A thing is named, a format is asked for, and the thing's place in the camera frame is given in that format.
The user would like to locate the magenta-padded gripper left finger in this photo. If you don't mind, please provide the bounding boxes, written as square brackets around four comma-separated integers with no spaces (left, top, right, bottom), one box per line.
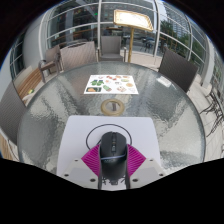
[62,143,103,190]

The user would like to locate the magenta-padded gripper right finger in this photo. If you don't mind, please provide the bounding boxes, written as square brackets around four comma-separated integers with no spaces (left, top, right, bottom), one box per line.
[125,143,166,190]

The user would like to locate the black computer mouse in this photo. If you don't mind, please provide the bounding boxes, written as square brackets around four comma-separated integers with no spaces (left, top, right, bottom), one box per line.
[98,131,129,186]

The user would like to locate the white printed mouse pad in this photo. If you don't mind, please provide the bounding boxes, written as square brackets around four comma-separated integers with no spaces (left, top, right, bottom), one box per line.
[55,115,163,191]

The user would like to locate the beige tape roll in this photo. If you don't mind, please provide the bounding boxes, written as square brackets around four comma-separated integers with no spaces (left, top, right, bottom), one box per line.
[100,98,126,117]

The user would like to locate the wooden slatted bench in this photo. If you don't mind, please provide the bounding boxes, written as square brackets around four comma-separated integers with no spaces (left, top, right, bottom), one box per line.
[0,133,18,161]
[14,66,44,101]

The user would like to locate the white sheet with colourful pictures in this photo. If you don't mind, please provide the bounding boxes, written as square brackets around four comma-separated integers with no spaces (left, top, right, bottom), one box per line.
[83,74,140,96]

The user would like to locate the dark brown wicker chair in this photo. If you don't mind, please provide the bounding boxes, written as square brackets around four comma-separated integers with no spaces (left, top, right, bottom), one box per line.
[157,49,199,94]
[0,80,28,146]

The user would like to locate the dark metal patio table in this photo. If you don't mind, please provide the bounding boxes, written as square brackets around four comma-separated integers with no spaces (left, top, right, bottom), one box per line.
[199,83,224,138]

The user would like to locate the taupe wicker armchair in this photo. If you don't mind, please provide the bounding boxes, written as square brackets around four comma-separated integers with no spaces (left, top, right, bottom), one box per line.
[37,44,63,84]

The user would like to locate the grey wicker chair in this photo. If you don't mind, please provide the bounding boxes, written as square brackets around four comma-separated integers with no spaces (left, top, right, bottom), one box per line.
[98,35,128,63]

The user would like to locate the gold-framed sign stand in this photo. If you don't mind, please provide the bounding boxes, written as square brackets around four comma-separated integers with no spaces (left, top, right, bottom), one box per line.
[113,9,155,64]

